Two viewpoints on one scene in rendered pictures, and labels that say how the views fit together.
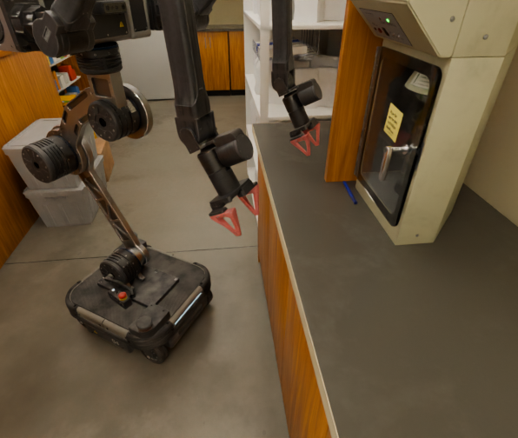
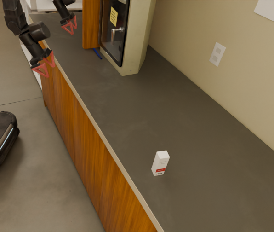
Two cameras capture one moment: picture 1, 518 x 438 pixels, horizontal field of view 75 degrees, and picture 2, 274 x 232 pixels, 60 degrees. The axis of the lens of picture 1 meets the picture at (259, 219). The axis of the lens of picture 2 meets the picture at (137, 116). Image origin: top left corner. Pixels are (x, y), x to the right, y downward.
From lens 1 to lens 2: 0.45 m
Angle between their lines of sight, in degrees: 26
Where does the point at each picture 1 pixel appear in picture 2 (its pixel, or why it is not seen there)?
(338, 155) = (88, 33)
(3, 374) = not seen: outside the picture
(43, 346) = not seen: outside the picture
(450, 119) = (136, 16)
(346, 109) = (89, 8)
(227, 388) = (43, 177)
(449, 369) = (145, 116)
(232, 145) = (40, 30)
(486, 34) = not seen: outside the picture
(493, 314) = (160, 96)
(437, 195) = (136, 50)
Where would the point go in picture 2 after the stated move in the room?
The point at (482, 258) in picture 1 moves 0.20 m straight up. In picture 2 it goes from (157, 77) to (164, 47)
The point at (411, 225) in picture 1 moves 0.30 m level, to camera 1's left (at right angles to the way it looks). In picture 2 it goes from (127, 66) to (75, 70)
